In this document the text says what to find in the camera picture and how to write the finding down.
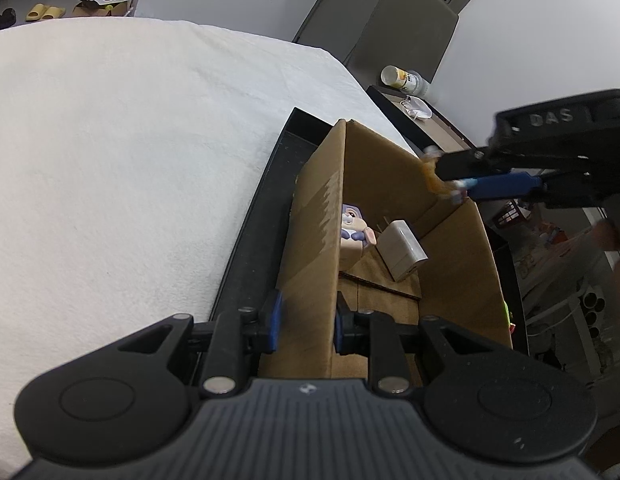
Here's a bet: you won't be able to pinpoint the small doll figurine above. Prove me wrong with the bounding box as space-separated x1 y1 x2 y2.
421 145 466 205

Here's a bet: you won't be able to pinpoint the purple bunny cube toy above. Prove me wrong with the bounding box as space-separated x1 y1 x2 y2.
340 204 377 257

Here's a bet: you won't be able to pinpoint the white rectangular box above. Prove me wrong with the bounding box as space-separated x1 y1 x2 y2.
377 220 428 282

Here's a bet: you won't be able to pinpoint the brown cardboard box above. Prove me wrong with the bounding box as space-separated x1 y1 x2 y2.
259 120 511 379

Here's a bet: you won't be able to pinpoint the person's right hand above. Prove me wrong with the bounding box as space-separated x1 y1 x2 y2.
592 219 620 337

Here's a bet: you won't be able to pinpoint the crumpled white plastic wrapper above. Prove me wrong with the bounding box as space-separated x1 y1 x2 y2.
400 96 433 122

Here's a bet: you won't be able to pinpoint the grey chair back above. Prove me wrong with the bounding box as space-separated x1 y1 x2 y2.
346 0 459 88

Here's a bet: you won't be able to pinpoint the white table cloth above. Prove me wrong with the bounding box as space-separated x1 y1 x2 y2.
0 18 401 479

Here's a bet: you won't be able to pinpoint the open cardboard box on floor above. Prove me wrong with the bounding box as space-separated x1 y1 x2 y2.
72 0 128 18

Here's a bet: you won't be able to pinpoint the yellow slippers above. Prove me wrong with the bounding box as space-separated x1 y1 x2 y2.
25 3 66 23

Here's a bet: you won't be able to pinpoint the black slippers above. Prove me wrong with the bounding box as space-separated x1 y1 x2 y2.
0 8 17 30

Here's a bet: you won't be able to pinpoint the black picture frame tray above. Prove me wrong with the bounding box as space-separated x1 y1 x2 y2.
366 86 474 156

